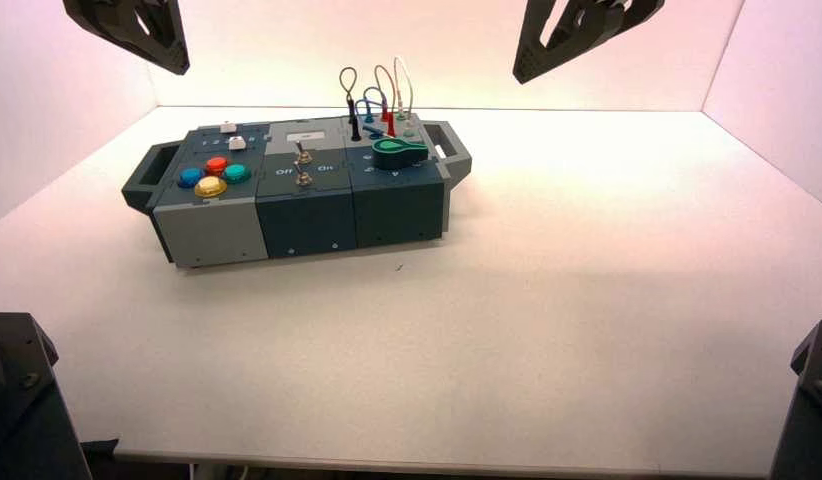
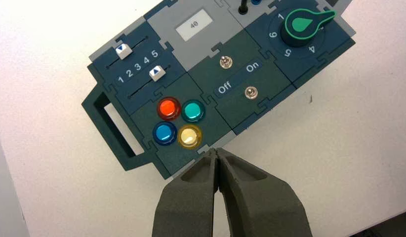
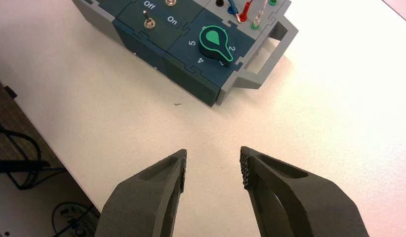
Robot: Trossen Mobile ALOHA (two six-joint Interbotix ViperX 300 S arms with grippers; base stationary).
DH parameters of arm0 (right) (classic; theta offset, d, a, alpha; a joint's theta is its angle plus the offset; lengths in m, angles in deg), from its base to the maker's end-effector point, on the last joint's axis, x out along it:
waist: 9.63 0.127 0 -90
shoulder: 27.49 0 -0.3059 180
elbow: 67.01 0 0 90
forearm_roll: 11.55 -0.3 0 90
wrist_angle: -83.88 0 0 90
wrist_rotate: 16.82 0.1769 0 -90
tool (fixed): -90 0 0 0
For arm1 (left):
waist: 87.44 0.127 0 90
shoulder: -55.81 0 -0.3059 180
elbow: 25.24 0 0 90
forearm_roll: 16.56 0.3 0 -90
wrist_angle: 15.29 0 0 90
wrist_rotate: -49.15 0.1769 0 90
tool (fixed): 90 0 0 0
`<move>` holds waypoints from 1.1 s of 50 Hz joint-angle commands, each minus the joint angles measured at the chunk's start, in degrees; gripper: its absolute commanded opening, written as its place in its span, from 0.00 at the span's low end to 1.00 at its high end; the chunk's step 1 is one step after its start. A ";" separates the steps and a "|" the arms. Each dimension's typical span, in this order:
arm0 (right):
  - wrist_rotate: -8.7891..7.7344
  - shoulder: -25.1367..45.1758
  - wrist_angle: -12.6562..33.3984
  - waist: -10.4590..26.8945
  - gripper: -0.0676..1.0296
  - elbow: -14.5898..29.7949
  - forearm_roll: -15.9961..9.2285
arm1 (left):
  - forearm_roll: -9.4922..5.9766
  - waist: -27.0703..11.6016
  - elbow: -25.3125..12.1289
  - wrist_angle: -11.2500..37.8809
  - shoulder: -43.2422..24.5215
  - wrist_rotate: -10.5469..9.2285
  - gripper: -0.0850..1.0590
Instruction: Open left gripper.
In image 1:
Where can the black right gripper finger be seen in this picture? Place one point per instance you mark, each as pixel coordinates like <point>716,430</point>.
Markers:
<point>537,46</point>
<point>633,13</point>

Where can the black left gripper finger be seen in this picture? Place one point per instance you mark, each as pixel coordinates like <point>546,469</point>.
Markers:
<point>113,23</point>
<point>172,26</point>

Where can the red round push button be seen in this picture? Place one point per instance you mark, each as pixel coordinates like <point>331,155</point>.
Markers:
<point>216,166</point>

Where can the blue round push button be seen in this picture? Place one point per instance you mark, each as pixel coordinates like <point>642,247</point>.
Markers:
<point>190,177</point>

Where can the green round push button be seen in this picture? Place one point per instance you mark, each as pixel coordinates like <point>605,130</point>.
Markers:
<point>237,173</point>

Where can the white label plate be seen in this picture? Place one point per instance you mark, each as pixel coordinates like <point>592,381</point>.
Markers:
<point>306,136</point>

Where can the green teardrop rotary knob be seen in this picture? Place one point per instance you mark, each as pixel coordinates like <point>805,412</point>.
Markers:
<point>398,152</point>

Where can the grey modular control box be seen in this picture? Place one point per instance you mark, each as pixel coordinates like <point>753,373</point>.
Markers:
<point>305,218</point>

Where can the white rocker switch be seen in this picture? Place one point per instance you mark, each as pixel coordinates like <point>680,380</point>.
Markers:
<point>237,142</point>
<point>228,126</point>

